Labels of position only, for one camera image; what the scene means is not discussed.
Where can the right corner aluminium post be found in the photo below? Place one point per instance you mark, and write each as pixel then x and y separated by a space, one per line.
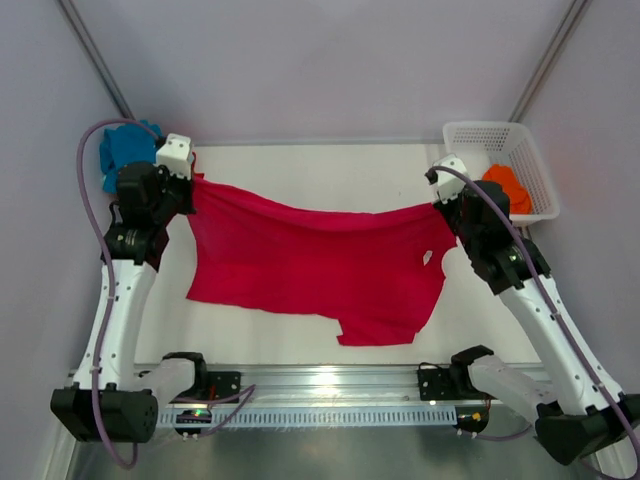
pixel 567 26

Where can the right black controller board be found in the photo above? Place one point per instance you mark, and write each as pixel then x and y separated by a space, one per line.
pixel 472 421

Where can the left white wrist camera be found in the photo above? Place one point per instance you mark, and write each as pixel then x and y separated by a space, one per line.
pixel 177 156

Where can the white plastic basket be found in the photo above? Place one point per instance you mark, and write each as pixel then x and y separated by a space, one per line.
pixel 483 144

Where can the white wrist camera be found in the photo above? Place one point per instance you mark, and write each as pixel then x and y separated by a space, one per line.
pixel 448 175
pixel 177 156

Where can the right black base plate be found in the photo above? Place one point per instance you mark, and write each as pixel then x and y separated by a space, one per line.
pixel 444 383

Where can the blue folded t shirt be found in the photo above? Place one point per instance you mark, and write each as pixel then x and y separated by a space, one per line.
pixel 122 146

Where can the corner aluminium post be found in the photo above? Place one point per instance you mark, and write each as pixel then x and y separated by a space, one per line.
pixel 87 43
pixel 567 26

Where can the orange t shirt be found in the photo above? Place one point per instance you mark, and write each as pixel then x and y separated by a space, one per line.
pixel 520 200

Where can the slotted grey cable duct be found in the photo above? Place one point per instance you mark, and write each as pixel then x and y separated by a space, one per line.
pixel 319 417

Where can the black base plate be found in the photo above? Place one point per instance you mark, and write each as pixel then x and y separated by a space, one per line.
pixel 444 383
pixel 221 384

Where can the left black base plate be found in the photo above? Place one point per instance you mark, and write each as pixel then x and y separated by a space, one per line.
pixel 221 384

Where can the black controller board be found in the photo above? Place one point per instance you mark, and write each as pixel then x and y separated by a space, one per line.
pixel 472 421
pixel 191 422

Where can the aluminium front rail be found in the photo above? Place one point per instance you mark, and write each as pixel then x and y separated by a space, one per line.
pixel 325 385

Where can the left corner aluminium post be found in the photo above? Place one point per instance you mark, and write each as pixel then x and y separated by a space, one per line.
pixel 87 43

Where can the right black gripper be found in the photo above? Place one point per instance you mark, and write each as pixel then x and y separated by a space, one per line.
pixel 446 208

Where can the left black controller board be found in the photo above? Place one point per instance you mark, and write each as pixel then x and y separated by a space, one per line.
pixel 191 422

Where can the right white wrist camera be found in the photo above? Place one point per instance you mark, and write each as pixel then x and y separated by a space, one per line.
pixel 448 175

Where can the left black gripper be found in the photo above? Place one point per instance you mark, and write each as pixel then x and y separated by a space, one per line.
pixel 186 186

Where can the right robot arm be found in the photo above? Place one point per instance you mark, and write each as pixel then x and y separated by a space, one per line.
pixel 583 409

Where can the magenta t shirt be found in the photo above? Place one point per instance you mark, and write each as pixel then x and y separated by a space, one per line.
pixel 379 275

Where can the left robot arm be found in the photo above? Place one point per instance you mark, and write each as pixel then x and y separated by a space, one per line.
pixel 107 397

